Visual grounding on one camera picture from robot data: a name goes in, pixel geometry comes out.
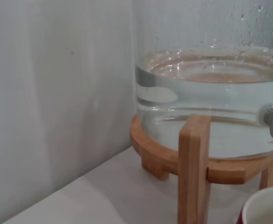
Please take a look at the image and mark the wooden dispenser stand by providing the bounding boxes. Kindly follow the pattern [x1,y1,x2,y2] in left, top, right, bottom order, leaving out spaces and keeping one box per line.
[130,113,273,224]

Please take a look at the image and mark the red ceramic cup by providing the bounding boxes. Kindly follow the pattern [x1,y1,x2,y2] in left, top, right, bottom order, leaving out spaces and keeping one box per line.
[235,186,273,224]

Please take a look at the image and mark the glass water dispenser jar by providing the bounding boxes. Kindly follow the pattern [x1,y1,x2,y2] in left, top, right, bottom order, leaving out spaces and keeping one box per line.
[133,0,273,161]

